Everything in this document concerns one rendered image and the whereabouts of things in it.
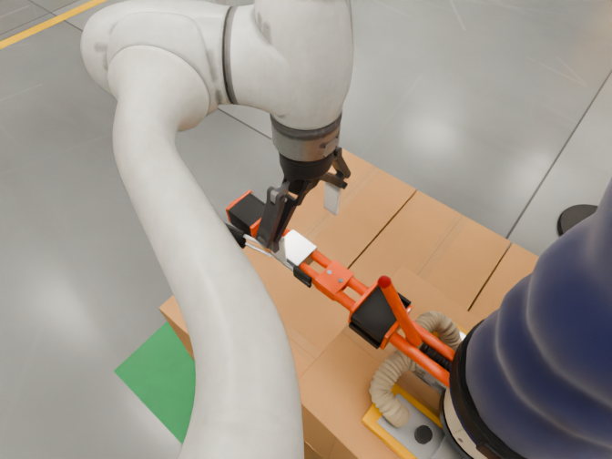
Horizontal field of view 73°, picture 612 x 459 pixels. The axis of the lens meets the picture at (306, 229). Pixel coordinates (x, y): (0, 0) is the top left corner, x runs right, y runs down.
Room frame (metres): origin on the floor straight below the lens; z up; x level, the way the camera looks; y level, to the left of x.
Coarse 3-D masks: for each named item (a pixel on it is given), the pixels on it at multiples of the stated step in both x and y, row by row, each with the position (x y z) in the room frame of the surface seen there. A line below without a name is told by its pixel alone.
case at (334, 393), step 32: (416, 288) 0.45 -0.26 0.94; (480, 320) 0.37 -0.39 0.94; (352, 352) 0.30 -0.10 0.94; (384, 352) 0.30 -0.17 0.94; (320, 384) 0.23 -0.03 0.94; (352, 384) 0.23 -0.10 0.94; (416, 384) 0.23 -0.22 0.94; (320, 416) 0.17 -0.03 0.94; (352, 416) 0.17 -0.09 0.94; (320, 448) 0.15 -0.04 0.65; (352, 448) 0.11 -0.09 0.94; (384, 448) 0.11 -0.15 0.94
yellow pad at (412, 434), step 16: (400, 400) 0.19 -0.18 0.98; (416, 400) 0.19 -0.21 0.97; (368, 416) 0.16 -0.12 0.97; (416, 416) 0.16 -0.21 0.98; (432, 416) 0.16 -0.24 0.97; (384, 432) 0.14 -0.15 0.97; (400, 432) 0.14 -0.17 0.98; (416, 432) 0.13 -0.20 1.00; (432, 432) 0.14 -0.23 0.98; (400, 448) 0.11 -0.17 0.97; (416, 448) 0.11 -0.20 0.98; (432, 448) 0.11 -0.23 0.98
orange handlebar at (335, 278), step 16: (320, 256) 0.44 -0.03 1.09; (336, 272) 0.40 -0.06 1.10; (320, 288) 0.38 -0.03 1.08; (336, 288) 0.37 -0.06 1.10; (352, 288) 0.38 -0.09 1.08; (368, 288) 0.37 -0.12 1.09; (352, 304) 0.34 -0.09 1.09; (400, 336) 0.28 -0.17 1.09; (432, 336) 0.27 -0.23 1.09; (416, 352) 0.24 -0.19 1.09; (448, 352) 0.24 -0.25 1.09; (432, 368) 0.22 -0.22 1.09; (448, 384) 0.19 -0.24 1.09
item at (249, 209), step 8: (248, 192) 0.60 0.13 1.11; (240, 200) 0.58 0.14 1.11; (248, 200) 0.58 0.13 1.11; (256, 200) 0.58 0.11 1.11; (232, 208) 0.56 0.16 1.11; (240, 208) 0.56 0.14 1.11; (248, 208) 0.56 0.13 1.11; (256, 208) 0.56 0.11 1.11; (232, 216) 0.54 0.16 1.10; (240, 216) 0.54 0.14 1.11; (248, 216) 0.54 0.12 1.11; (256, 216) 0.54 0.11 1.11; (232, 224) 0.55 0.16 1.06; (240, 224) 0.53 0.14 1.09; (248, 224) 0.51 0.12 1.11; (256, 224) 0.51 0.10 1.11; (248, 232) 0.51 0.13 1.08
